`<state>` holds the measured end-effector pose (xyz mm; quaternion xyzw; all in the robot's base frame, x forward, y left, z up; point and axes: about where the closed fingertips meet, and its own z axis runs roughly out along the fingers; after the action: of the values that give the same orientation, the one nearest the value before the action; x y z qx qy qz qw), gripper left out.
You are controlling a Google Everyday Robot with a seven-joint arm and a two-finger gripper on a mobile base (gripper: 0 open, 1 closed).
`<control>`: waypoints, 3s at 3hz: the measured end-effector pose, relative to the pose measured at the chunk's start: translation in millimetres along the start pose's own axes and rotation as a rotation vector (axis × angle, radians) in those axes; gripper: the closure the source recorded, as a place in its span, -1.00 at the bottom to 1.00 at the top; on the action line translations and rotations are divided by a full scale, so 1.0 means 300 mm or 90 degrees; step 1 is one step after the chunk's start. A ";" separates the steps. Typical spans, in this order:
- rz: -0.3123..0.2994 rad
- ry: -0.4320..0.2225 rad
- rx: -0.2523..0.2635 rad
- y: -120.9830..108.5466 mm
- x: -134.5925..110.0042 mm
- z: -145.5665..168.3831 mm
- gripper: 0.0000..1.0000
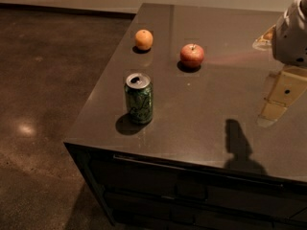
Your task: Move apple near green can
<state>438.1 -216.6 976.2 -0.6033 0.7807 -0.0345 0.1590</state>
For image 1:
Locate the orange fruit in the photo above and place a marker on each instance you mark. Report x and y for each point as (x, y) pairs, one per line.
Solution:
(143, 40)

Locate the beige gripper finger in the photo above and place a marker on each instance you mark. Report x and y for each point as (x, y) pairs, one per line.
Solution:
(264, 41)
(288, 86)

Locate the dark cabinet with drawers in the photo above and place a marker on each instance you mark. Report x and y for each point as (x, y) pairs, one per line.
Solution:
(163, 194)

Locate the red apple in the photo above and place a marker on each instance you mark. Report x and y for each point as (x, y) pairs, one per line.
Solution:
(191, 55)

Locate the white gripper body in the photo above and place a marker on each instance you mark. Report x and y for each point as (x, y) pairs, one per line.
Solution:
(290, 37)

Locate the green soda can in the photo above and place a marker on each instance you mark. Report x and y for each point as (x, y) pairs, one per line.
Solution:
(139, 98)

